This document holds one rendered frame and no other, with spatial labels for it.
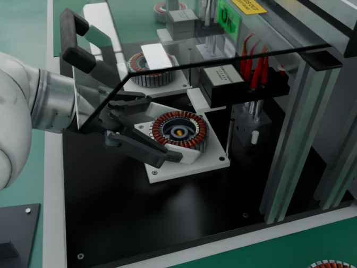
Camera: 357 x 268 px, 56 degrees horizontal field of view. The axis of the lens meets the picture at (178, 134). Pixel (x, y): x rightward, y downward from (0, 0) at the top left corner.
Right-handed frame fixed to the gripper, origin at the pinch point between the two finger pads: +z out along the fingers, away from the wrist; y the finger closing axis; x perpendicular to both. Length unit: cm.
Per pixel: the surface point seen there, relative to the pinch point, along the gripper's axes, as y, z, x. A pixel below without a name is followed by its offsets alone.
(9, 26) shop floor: -248, -26, -108
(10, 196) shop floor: -64, -13, -100
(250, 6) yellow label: 7.2, -6.7, 26.3
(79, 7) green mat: -80, -10, -12
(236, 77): 1.5, 2.6, 15.0
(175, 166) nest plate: 5.9, -0.9, -3.0
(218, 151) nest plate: 4.3, 6.7, 1.3
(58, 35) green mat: -59, -17, -16
